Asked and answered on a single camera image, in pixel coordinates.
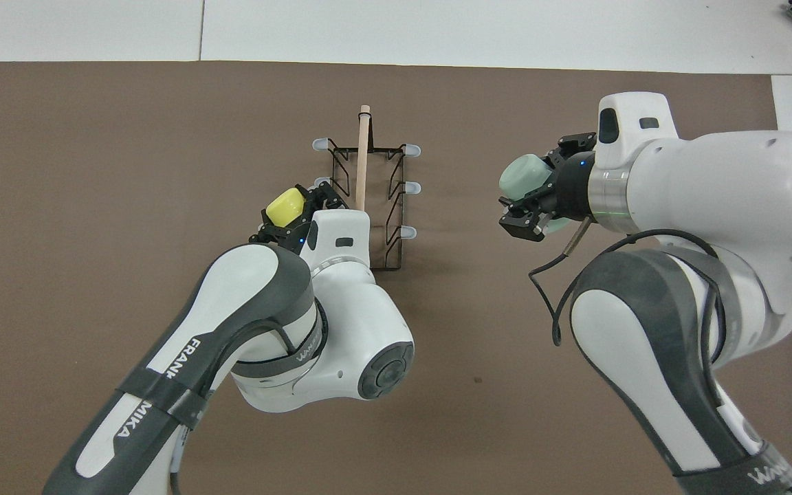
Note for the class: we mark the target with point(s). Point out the yellow plastic cup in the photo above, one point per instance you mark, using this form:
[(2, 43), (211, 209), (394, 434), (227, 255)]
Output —
[(284, 206)]

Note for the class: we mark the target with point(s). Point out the brown table mat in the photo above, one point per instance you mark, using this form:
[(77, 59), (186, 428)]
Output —
[(93, 172)]

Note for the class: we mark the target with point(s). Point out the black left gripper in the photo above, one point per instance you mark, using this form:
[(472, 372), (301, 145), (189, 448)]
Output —
[(305, 230)]

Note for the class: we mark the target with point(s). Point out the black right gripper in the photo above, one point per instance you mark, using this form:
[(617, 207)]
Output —
[(575, 189)]

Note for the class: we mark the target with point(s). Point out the pale green plastic cup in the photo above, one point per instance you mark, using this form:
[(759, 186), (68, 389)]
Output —
[(523, 175)]

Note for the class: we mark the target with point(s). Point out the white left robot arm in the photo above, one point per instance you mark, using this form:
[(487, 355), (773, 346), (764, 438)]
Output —
[(251, 295)]

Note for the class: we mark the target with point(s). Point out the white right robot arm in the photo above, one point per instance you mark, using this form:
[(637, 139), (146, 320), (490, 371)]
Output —
[(712, 185)]

